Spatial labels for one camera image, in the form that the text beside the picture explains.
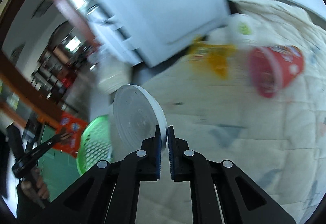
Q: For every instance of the red instant noodle cup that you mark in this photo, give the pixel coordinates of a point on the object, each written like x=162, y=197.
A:
x=272, y=68

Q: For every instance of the yellow snack bag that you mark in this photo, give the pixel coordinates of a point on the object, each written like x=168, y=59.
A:
x=211, y=57

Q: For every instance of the red snack wrapper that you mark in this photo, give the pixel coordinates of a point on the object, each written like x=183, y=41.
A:
x=73, y=126

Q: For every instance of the brown wooden door frame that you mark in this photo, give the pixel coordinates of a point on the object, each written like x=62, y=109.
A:
x=77, y=20

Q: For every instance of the white microwave oven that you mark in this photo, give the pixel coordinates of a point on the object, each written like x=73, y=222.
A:
x=152, y=31

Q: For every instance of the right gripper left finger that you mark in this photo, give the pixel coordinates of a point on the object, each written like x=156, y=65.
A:
x=107, y=192

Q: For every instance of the white quilted mat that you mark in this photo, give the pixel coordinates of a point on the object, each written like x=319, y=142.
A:
x=279, y=142

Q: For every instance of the green plastic waste basket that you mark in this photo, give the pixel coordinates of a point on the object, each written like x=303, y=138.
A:
x=96, y=144

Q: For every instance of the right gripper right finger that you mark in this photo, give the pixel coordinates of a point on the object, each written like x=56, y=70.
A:
x=221, y=192

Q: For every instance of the plastic bag of noodles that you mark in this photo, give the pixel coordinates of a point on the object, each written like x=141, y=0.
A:
x=112, y=74

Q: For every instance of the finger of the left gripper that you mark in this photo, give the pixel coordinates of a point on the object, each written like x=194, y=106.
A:
x=25, y=162

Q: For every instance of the person's left hand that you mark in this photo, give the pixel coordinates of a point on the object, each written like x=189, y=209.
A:
x=40, y=191

